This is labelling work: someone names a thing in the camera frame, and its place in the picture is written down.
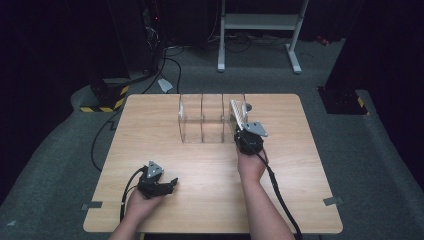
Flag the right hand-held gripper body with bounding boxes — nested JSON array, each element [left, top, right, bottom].
[[233, 120, 269, 157]]

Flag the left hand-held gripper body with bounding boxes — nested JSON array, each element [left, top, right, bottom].
[[136, 160, 169, 201]]

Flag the white book with green leaf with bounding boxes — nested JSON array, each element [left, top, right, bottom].
[[228, 98, 250, 132]]

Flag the clear acrylic divider rack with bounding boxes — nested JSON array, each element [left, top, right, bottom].
[[177, 92, 250, 145]]

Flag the person's left hand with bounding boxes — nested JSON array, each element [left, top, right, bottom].
[[125, 189, 167, 224]]

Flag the person's right hand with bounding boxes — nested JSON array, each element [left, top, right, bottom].
[[236, 146, 270, 185]]

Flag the grey tape strip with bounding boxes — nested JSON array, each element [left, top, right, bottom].
[[81, 200, 104, 212], [322, 196, 345, 207]]

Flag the white paper scrap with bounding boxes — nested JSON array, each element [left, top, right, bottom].
[[156, 77, 175, 94]]

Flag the black base with yellow stripes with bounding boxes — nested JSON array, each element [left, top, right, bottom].
[[79, 77, 131, 114], [316, 86, 371, 116]]

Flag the white metal stand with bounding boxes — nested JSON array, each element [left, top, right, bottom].
[[216, 0, 310, 75]]

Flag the small red object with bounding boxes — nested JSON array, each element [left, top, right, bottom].
[[316, 34, 332, 47]]

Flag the left hand-held gripper black cable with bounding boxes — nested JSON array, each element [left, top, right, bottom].
[[119, 165, 148, 224]]

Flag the hand-held gripper black cable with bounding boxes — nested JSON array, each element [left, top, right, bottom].
[[255, 145, 305, 240], [119, 165, 148, 224]]

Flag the right hand-held gripper black cable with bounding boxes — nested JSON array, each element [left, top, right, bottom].
[[255, 145, 305, 240]]

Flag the thin black floor cable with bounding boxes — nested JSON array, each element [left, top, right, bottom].
[[90, 109, 124, 173]]

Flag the bundle of black cables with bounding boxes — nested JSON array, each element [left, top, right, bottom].
[[205, 30, 292, 55]]

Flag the thick black floor cable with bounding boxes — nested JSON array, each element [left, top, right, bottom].
[[126, 44, 185, 95]]

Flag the dark equipment rack with wires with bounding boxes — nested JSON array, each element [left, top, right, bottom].
[[140, 0, 169, 76]]

